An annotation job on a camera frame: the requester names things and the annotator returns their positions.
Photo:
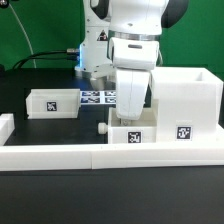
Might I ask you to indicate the white left fence wall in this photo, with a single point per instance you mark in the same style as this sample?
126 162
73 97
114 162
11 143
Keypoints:
6 127

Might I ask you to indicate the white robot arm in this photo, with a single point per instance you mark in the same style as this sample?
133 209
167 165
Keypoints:
141 20

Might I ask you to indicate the white front fence wall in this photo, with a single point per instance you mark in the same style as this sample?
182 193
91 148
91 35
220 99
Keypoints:
102 156

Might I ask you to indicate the white rear drawer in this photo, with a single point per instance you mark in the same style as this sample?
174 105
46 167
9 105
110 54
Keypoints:
53 103

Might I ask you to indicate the white front drawer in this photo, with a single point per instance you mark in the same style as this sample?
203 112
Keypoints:
142 130

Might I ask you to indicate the white drawer cabinet box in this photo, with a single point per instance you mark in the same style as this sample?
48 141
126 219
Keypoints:
186 103

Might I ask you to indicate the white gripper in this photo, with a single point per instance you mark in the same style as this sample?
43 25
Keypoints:
133 60

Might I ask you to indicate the white fence wall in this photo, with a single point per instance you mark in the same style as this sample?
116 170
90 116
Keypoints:
6 127
102 156

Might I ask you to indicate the fiducial marker sheet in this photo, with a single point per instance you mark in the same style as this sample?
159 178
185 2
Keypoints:
98 97

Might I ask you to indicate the white drawer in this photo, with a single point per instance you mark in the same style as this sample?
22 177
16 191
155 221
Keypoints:
53 103
142 130

